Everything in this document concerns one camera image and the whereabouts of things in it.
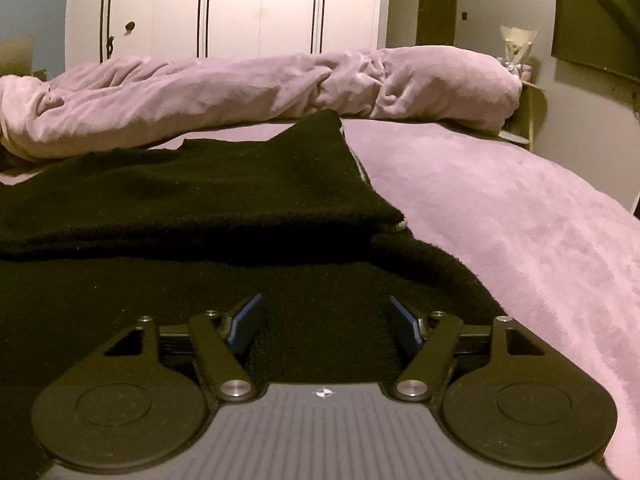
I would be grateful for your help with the wrapped flower bouquet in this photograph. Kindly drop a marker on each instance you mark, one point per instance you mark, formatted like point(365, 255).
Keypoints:
point(517, 50)

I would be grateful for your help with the rolled pink blanket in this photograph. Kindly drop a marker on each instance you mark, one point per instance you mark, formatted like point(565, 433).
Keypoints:
point(225, 90)

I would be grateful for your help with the wall-mounted dark television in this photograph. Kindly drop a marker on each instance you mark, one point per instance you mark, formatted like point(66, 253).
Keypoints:
point(595, 30)

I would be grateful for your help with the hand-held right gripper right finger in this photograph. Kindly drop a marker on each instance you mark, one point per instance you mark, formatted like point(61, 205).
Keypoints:
point(406, 327)

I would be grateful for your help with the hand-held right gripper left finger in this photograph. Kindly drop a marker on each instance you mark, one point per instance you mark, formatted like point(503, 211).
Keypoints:
point(244, 327)

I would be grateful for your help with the white wardrobe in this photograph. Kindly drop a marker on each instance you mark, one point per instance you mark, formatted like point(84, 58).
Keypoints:
point(250, 5)

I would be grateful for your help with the black knit sweater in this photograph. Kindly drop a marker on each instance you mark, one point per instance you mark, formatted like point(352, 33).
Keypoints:
point(200, 200)

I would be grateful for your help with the bedside shelf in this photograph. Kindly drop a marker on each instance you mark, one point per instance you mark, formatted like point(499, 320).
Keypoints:
point(535, 110)

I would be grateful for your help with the dark brown door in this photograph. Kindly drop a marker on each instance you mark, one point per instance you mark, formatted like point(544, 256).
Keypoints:
point(437, 5)

